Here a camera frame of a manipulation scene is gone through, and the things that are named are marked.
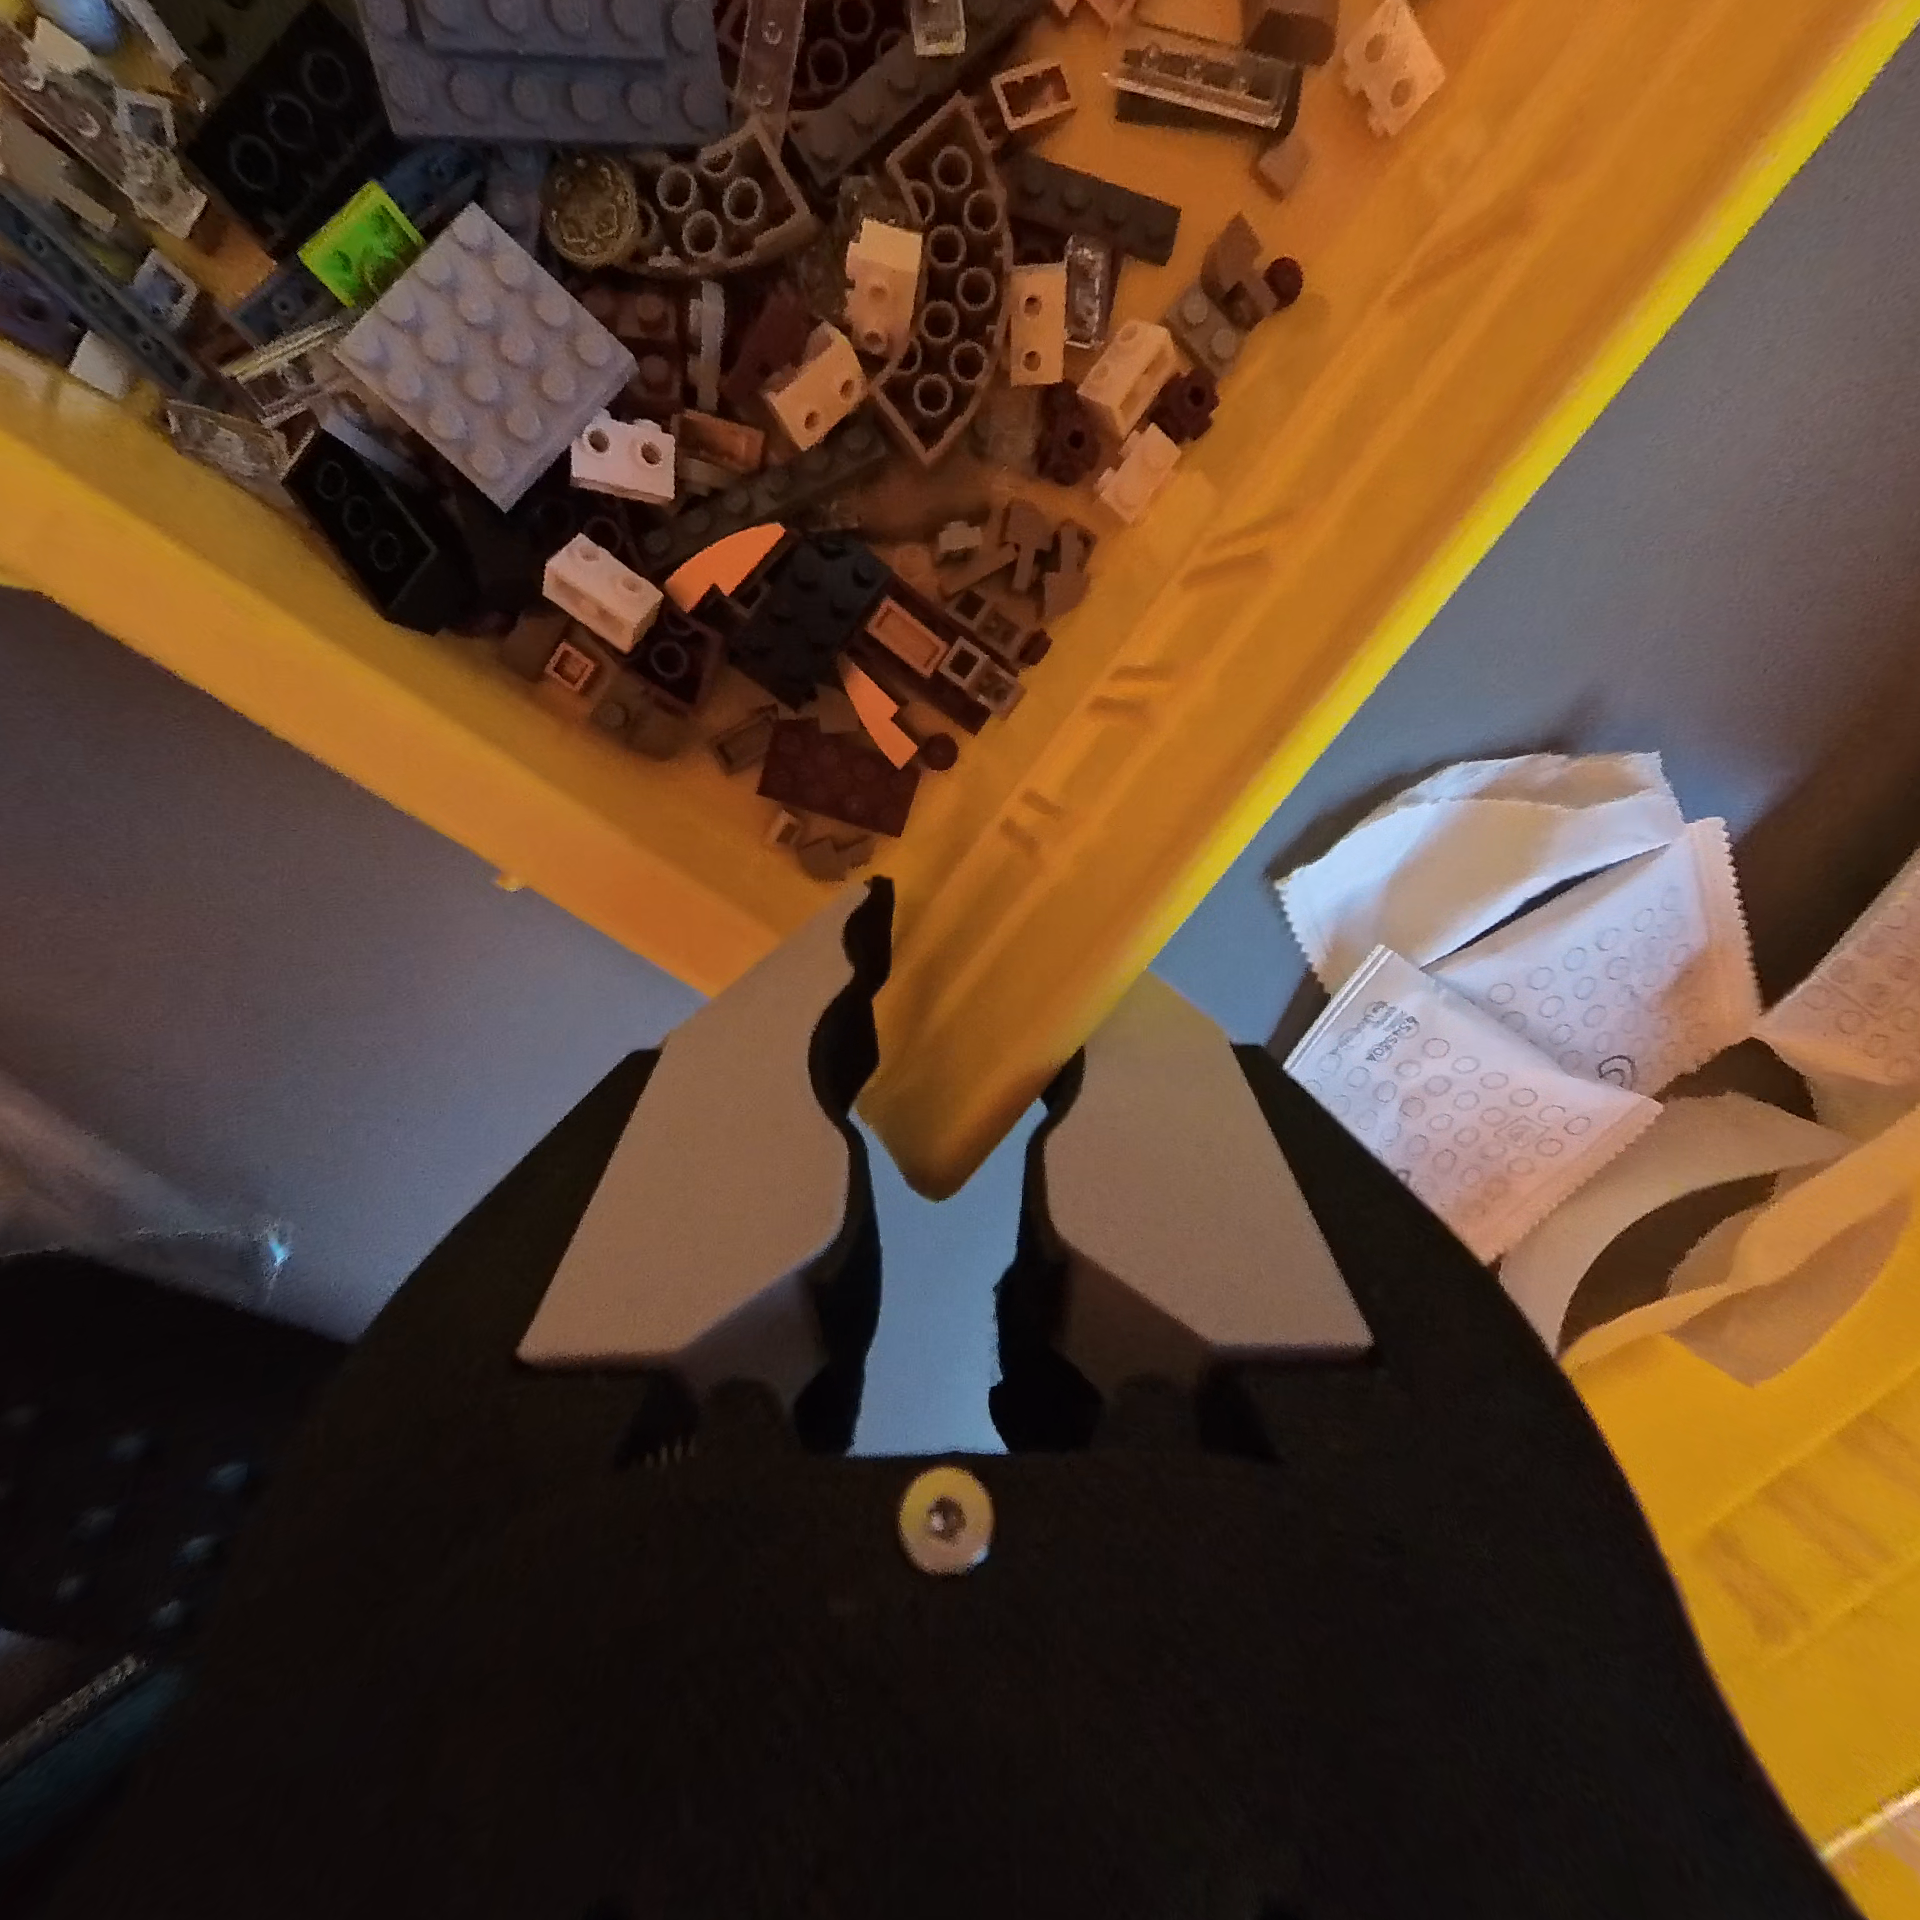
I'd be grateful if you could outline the pile of toy building bricks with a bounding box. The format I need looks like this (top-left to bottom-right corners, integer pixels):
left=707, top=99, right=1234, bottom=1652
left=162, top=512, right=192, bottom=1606
left=0, top=0, right=1450, bottom=889

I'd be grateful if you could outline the yellow plastic storage bin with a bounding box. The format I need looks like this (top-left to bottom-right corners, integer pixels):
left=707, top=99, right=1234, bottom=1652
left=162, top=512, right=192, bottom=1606
left=0, top=0, right=1920, bottom=1202
left=1561, top=1200, right=1920, bottom=1920

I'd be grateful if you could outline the dark green jacket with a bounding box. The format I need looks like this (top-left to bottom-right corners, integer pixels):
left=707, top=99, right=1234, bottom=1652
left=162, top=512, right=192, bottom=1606
left=0, top=1634, right=199, bottom=1920

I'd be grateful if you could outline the heap of white paper bags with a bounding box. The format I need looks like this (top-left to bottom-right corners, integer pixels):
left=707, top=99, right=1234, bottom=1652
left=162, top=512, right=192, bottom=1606
left=1272, top=746, right=1920, bottom=1391

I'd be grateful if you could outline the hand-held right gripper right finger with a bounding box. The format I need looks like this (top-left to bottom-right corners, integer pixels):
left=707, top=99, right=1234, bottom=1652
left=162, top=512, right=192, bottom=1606
left=990, top=973, right=1378, bottom=1454

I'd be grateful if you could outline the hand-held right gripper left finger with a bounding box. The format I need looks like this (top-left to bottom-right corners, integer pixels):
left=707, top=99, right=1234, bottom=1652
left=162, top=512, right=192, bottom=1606
left=514, top=878, right=899, bottom=1454

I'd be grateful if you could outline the grey desk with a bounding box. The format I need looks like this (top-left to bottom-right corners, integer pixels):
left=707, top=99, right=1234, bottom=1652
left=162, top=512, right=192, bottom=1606
left=0, top=45, right=1920, bottom=1459

